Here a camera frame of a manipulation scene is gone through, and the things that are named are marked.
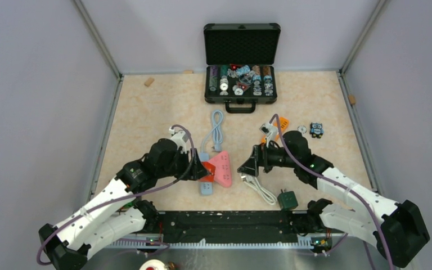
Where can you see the black open carrying case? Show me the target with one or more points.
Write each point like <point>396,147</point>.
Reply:
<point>240,57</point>

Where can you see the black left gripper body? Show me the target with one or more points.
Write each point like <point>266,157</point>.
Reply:
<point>178,166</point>

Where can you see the pink triangular power strip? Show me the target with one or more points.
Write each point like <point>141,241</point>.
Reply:
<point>222,164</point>

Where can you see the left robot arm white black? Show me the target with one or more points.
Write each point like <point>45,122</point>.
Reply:
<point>116,211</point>

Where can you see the red cube socket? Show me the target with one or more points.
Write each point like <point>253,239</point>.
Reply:
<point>210,175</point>

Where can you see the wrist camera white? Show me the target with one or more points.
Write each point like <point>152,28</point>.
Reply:
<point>179,137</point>
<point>270,132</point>

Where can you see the small white round disc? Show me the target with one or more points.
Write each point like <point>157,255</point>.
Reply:
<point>302,129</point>

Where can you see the red white emergency button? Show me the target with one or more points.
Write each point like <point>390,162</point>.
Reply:
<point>155,264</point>

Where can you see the light blue power strip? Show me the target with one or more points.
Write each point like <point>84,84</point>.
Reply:
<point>206,188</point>

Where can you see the dark green cube socket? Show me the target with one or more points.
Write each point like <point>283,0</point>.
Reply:
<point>287,200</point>

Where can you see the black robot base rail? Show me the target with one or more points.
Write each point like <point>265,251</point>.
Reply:
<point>234,227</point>

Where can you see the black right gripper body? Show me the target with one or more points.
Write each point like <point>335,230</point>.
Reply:
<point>274,157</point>

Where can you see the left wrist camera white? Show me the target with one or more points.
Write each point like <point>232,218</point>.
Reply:
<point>179,137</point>

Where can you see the wooden block right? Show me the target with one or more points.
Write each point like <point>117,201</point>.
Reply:
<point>351,99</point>

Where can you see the blue owl figure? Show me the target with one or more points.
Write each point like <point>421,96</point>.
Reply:
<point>316,130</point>

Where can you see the orange power strip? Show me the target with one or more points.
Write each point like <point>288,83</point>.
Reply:
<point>284,123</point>

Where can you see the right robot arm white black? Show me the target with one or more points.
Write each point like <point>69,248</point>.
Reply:
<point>396,229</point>

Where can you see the wooden block left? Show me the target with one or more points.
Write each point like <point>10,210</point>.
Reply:
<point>149,81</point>

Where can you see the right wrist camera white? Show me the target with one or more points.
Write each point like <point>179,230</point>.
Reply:
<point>270,132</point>

